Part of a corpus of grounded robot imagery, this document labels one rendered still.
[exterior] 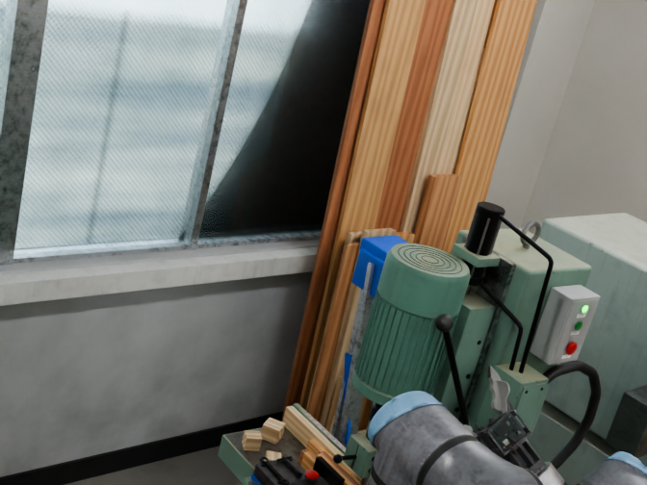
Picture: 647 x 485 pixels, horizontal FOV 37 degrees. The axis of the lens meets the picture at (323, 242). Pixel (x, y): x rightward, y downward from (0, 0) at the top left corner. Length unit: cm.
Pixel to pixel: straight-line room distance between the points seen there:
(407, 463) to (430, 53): 246
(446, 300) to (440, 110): 190
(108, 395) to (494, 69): 192
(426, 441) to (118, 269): 198
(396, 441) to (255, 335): 240
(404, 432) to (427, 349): 59
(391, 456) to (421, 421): 7
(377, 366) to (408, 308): 15
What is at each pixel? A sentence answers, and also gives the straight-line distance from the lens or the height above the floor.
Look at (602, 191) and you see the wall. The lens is 449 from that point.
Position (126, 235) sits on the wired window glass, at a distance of 332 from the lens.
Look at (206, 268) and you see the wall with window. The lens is 340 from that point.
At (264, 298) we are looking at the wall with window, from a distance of 372.
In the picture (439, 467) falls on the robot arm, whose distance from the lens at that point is 137.
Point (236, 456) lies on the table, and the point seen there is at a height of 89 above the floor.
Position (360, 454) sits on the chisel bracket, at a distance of 214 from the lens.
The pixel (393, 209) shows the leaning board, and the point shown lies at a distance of 378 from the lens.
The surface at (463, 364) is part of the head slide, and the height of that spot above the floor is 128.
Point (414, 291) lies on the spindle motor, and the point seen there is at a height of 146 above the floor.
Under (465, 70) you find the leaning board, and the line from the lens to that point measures 386.
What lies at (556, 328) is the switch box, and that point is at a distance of 214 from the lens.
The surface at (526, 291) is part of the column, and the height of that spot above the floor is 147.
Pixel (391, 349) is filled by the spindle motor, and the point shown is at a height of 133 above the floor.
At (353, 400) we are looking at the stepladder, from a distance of 316.
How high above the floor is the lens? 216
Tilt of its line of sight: 20 degrees down
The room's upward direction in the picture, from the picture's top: 14 degrees clockwise
